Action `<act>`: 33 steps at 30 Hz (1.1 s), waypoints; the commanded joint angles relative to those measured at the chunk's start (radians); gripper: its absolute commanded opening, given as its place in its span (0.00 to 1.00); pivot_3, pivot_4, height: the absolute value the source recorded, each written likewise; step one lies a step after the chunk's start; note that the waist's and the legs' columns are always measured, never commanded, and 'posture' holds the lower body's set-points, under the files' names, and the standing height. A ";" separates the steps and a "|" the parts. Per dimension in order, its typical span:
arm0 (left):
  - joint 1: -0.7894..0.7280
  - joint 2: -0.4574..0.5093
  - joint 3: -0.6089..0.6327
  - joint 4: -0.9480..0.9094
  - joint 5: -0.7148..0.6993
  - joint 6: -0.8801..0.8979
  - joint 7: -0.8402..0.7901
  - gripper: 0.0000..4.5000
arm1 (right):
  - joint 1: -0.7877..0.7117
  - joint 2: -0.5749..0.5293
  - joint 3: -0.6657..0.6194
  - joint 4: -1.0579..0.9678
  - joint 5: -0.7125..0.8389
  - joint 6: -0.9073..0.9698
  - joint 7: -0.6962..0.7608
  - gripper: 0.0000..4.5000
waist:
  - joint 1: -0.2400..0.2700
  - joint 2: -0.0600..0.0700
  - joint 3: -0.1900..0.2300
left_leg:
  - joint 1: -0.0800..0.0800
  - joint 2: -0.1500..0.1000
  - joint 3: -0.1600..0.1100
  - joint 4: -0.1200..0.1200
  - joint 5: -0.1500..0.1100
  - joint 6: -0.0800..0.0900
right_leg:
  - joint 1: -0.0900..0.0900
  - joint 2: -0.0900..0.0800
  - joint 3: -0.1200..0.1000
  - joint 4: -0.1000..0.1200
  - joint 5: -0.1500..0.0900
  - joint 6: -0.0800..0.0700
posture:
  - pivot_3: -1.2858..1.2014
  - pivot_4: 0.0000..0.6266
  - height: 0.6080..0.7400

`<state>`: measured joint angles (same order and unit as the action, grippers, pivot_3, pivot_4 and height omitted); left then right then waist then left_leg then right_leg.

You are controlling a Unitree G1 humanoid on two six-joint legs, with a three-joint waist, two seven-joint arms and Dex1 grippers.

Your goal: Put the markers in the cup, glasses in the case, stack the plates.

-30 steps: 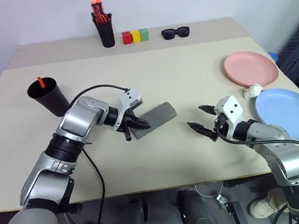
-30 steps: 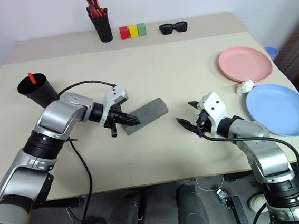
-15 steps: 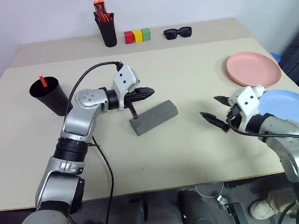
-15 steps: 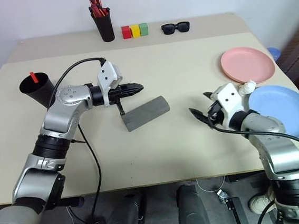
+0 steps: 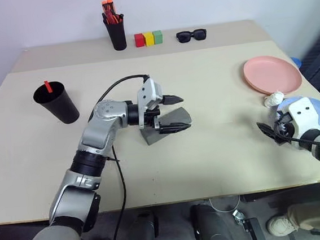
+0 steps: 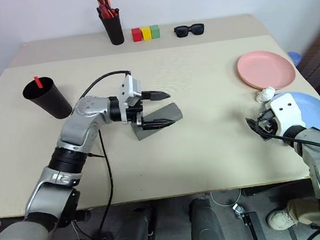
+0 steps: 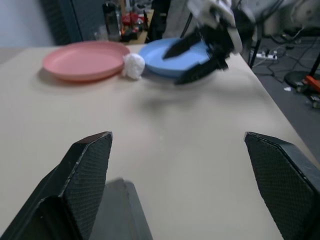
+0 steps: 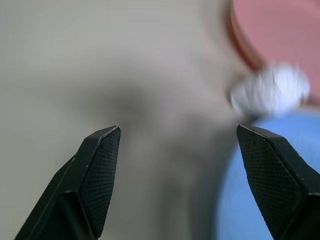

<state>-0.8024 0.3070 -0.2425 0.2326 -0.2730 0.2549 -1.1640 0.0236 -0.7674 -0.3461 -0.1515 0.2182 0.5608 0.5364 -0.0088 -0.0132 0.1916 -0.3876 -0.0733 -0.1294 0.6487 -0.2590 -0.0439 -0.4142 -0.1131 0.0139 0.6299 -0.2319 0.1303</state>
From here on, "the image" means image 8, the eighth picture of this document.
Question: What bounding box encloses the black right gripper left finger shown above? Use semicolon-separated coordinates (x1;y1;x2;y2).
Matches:
13;125;122;240

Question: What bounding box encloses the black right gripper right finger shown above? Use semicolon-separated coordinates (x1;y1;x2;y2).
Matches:
235;123;320;240

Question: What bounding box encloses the blue plate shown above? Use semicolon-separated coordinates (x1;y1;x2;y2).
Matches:
214;111;320;240

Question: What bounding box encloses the white round object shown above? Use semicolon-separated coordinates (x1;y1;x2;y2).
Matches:
228;62;312;118

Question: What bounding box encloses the pink plate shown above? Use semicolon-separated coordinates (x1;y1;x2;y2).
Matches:
229;0;320;101

